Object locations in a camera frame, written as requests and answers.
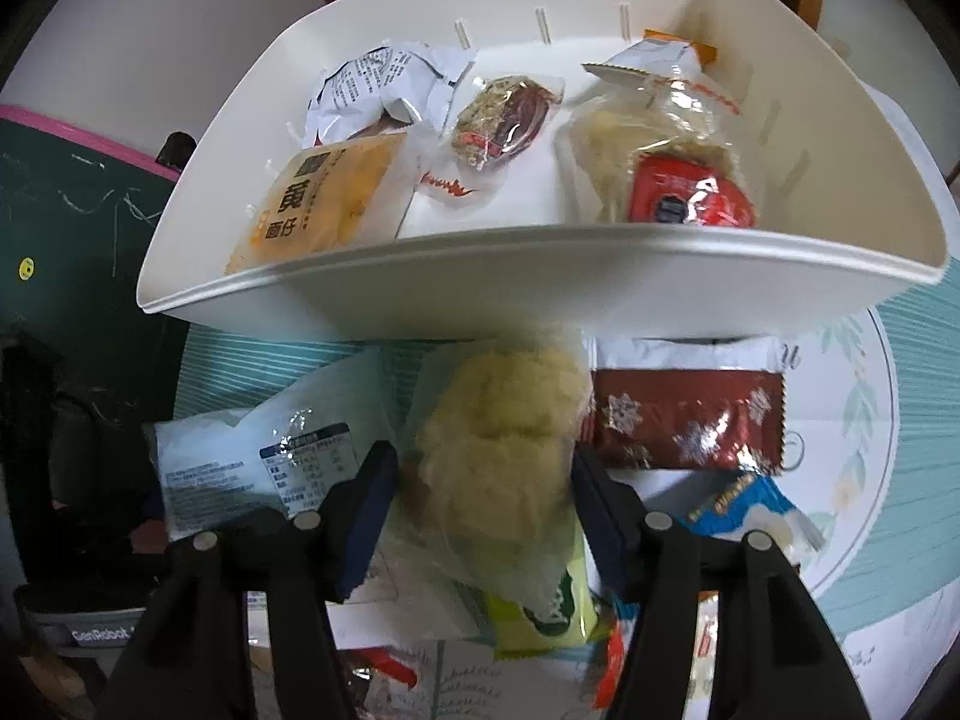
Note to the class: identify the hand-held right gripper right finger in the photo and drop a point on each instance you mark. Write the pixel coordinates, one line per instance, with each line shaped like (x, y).
(607, 532)

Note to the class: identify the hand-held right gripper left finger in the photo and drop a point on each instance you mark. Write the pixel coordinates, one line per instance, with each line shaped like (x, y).
(364, 525)

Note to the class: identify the pale puff snack bag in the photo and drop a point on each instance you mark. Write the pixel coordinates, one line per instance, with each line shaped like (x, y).
(495, 450)

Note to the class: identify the white plastic bin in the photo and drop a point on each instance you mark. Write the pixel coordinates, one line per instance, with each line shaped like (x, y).
(600, 277)

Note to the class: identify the yellow pastry packet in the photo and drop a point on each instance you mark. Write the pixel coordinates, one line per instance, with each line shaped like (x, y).
(322, 202)

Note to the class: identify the yellow puff bag red header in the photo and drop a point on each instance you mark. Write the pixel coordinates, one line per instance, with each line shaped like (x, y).
(645, 142)

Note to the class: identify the clear nut date packet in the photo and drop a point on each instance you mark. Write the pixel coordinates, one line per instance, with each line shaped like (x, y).
(502, 124)

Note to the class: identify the silver white packet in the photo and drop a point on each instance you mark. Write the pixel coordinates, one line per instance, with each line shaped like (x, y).
(375, 82)

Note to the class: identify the orange and white packet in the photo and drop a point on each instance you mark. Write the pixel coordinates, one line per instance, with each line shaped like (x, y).
(652, 56)

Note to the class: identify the small white snack packet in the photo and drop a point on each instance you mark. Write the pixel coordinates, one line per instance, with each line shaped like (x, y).
(420, 607)

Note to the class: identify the green snack packet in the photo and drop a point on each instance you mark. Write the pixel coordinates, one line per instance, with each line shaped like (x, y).
(540, 619)

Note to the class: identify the brown snowflake snack packet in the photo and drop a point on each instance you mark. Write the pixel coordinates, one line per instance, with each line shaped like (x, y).
(675, 416)

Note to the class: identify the blue and white snack packet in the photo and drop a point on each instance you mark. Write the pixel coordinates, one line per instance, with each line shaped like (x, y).
(742, 510)

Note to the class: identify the red striped packet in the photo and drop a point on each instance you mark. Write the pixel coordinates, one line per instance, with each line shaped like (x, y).
(386, 666)

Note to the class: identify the pale blue flat packet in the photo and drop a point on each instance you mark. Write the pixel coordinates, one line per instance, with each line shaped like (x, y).
(225, 457)

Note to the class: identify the tree print tablecloth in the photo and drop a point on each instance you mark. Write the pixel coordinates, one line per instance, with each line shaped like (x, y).
(862, 540)

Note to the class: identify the green chalkboard pink frame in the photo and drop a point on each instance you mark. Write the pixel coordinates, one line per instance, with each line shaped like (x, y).
(75, 240)

